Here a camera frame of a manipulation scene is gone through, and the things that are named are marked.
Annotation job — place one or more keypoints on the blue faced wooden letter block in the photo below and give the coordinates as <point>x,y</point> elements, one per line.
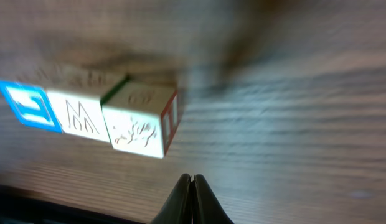
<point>27,97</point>

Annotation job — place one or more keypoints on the wooden block with fish drawing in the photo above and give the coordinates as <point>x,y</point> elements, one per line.
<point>142,118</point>

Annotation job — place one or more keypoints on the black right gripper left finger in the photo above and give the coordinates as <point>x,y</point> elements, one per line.
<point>177,207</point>

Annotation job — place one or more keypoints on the wooden block with M outline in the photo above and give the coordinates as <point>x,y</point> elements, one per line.
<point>78,99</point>

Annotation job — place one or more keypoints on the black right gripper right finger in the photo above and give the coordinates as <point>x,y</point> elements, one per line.
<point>206,209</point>

